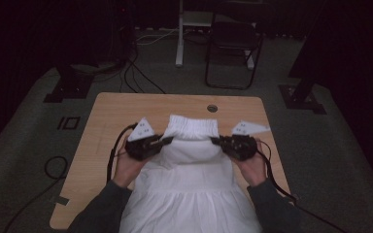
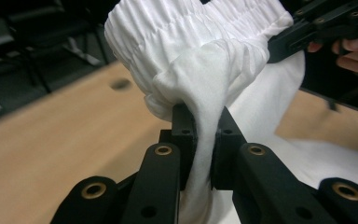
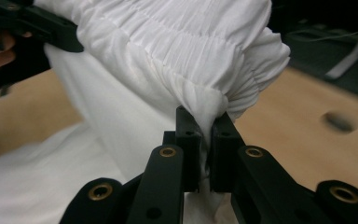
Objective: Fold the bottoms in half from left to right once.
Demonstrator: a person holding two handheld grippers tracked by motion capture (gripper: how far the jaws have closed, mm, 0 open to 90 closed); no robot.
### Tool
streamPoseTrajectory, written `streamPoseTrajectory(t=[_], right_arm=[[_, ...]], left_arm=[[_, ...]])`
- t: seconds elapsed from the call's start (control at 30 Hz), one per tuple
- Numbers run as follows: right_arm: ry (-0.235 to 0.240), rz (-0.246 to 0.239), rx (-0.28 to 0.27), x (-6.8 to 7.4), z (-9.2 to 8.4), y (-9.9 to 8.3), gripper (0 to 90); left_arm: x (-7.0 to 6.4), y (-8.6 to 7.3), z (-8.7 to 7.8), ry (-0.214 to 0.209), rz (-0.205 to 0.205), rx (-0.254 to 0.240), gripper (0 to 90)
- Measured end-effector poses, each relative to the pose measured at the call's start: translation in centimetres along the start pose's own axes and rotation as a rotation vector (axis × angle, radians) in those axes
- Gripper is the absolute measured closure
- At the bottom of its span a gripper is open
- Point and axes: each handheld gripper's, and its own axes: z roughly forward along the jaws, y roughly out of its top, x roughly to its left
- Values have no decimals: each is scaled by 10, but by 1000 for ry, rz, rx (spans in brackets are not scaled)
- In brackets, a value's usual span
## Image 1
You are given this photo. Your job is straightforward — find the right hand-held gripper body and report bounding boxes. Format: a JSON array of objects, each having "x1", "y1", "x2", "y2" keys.
[{"x1": 219, "y1": 119, "x2": 272, "y2": 162}]

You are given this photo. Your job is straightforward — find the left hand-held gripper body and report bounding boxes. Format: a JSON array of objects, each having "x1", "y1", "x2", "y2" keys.
[{"x1": 123, "y1": 116, "x2": 163, "y2": 162}]

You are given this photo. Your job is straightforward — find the white skirt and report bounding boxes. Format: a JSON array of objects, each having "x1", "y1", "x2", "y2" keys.
[{"x1": 119, "y1": 114, "x2": 263, "y2": 233}]

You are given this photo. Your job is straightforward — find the person's left hand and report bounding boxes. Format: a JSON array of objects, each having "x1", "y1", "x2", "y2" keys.
[{"x1": 112, "y1": 139, "x2": 151, "y2": 189}]

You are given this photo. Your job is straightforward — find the person's right hand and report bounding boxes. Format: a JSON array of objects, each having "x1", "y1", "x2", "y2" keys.
[{"x1": 232, "y1": 138, "x2": 268, "y2": 188}]

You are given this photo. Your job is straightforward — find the black stand base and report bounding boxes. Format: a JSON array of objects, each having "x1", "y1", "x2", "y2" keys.
[
  {"x1": 43, "y1": 62, "x2": 95, "y2": 104},
  {"x1": 278, "y1": 32, "x2": 327, "y2": 116}
]

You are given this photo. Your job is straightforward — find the grey floor tape piece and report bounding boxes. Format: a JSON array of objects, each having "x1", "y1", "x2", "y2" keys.
[{"x1": 53, "y1": 195, "x2": 70, "y2": 207}]

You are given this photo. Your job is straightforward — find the white metal stand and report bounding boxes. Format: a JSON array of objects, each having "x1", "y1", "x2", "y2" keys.
[{"x1": 174, "y1": 0, "x2": 256, "y2": 71}]

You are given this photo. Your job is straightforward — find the black folding chair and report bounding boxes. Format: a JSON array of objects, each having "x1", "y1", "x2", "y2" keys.
[{"x1": 204, "y1": 12, "x2": 265, "y2": 91}]

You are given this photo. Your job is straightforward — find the dark equipment cabinet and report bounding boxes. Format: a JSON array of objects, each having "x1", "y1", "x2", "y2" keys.
[{"x1": 108, "y1": 0, "x2": 138, "y2": 64}]

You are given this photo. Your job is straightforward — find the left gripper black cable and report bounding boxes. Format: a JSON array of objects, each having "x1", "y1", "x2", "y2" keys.
[{"x1": 105, "y1": 122, "x2": 139, "y2": 185}]

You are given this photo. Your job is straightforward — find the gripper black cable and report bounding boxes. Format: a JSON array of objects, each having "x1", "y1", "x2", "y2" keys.
[
  {"x1": 255, "y1": 140, "x2": 350, "y2": 233},
  {"x1": 105, "y1": 122, "x2": 139, "y2": 185}
]

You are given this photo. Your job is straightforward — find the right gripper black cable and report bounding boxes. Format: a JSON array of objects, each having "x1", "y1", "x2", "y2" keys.
[{"x1": 255, "y1": 140, "x2": 350, "y2": 233}]

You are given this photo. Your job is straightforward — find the black floor cables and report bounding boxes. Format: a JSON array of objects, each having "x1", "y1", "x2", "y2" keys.
[{"x1": 119, "y1": 48, "x2": 167, "y2": 95}]

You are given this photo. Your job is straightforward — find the grey tape on cable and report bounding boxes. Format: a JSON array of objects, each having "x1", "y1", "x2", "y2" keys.
[{"x1": 286, "y1": 192, "x2": 301, "y2": 204}]

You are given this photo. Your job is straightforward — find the looped black floor cable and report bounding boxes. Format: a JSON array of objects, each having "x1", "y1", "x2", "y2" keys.
[{"x1": 2, "y1": 155, "x2": 69, "y2": 233}]

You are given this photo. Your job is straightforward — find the white floor cable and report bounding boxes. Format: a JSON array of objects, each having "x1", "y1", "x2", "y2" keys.
[{"x1": 135, "y1": 27, "x2": 180, "y2": 47}]

